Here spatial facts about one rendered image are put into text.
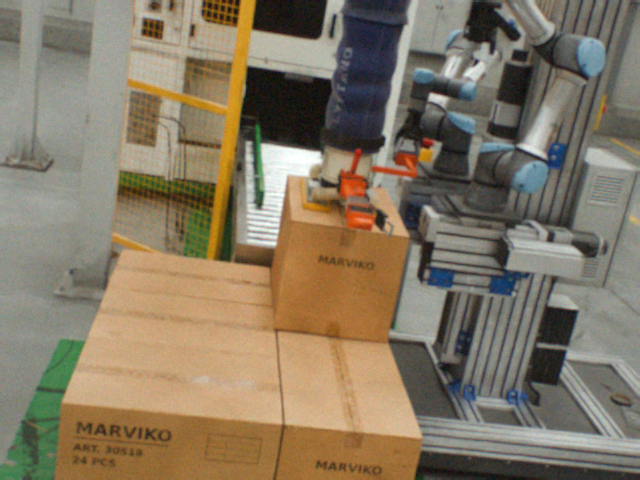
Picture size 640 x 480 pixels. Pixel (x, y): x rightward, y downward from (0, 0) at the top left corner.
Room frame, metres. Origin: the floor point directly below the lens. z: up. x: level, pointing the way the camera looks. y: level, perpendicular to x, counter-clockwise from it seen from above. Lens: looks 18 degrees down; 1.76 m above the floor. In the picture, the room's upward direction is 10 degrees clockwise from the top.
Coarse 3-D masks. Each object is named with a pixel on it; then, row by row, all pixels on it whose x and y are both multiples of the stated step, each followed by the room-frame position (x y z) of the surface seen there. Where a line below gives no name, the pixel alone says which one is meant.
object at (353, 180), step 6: (342, 174) 2.74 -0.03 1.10; (348, 174) 2.74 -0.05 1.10; (354, 174) 2.75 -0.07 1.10; (342, 180) 2.67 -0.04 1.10; (348, 180) 2.67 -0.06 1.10; (354, 180) 2.67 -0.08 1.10; (360, 180) 2.73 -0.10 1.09; (366, 180) 2.71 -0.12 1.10; (336, 186) 2.72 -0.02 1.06; (342, 186) 2.67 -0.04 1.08; (354, 186) 2.67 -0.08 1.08; (360, 186) 2.67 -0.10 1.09; (366, 186) 2.68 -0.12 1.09; (342, 192) 2.67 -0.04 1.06
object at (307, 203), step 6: (300, 180) 3.09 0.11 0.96; (306, 180) 3.07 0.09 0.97; (312, 180) 3.01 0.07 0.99; (318, 180) 3.01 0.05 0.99; (300, 186) 3.04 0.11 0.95; (306, 186) 2.99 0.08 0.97; (306, 192) 2.91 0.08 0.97; (306, 198) 2.85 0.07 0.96; (306, 204) 2.78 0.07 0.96; (312, 204) 2.79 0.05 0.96; (318, 204) 2.80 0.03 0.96; (324, 204) 2.81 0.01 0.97; (330, 204) 2.83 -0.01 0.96; (318, 210) 2.78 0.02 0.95; (324, 210) 2.79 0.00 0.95; (330, 210) 2.79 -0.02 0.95
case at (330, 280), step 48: (288, 192) 2.99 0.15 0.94; (384, 192) 3.21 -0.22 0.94; (288, 240) 2.64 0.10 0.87; (336, 240) 2.65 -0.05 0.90; (384, 240) 2.67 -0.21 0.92; (288, 288) 2.63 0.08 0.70; (336, 288) 2.65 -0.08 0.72; (384, 288) 2.67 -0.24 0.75; (336, 336) 2.66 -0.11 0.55; (384, 336) 2.67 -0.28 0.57
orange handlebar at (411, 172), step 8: (408, 160) 3.20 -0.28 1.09; (376, 168) 3.00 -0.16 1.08; (384, 168) 3.01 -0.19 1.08; (392, 168) 3.02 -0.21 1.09; (408, 168) 3.12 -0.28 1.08; (408, 176) 3.02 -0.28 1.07; (416, 176) 3.03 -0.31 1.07; (352, 192) 2.58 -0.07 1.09; (360, 192) 2.59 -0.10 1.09; (360, 224) 2.31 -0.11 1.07; (368, 224) 2.31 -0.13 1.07
